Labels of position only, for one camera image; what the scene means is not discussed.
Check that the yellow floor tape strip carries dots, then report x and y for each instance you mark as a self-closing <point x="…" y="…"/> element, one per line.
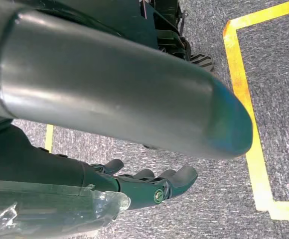
<point x="48" y="138"/>

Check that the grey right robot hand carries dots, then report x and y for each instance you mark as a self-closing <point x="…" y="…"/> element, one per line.
<point x="110" y="82"/>

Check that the yellow floor tape square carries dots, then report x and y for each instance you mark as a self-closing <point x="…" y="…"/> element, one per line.
<point x="243" y="99"/>

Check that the black robot lower body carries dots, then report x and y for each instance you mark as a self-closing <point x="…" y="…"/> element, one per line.
<point x="134" y="23"/>

